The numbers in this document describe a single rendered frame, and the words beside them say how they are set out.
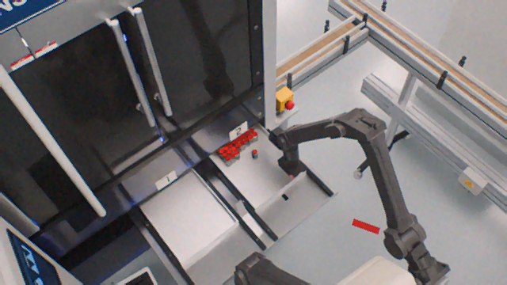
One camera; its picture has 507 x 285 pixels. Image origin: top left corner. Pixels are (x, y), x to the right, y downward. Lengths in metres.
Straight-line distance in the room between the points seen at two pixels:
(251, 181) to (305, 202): 0.23
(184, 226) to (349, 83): 1.89
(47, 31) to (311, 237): 2.00
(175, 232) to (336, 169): 1.40
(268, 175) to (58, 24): 1.08
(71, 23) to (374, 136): 0.78
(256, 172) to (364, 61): 1.81
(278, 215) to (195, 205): 0.33
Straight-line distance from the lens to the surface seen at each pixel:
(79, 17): 1.12
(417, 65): 2.28
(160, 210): 1.87
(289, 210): 1.82
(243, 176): 1.88
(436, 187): 3.02
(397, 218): 1.37
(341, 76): 3.38
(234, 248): 1.77
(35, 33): 1.10
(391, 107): 2.61
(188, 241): 1.79
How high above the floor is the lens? 2.54
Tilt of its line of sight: 57 degrees down
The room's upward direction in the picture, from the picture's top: 3 degrees counter-clockwise
